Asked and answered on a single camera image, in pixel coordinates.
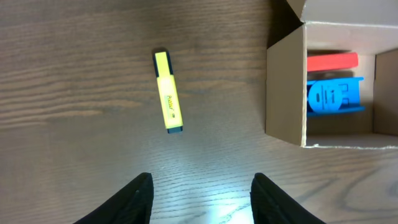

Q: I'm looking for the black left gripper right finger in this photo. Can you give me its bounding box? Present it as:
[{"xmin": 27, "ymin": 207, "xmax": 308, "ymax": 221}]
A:
[{"xmin": 250, "ymin": 172, "xmax": 325, "ymax": 224}]

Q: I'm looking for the yellow highlighter pen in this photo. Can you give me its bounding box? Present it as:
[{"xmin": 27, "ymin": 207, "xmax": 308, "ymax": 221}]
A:
[{"xmin": 153, "ymin": 51, "xmax": 183, "ymax": 134}]

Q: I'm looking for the brown cardboard box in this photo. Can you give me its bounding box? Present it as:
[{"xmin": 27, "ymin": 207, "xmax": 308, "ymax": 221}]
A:
[{"xmin": 266, "ymin": 0, "xmax": 397, "ymax": 149}]

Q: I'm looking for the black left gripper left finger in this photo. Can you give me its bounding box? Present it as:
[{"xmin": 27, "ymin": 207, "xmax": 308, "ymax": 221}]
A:
[{"xmin": 75, "ymin": 172, "xmax": 154, "ymax": 224}]

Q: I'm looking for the blue plastic block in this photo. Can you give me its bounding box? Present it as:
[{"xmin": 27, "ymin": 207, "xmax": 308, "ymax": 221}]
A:
[{"xmin": 307, "ymin": 77, "xmax": 365, "ymax": 116}]

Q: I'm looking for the red stapler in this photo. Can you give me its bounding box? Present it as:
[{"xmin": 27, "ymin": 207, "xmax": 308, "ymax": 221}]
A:
[{"xmin": 307, "ymin": 53, "xmax": 359, "ymax": 72}]

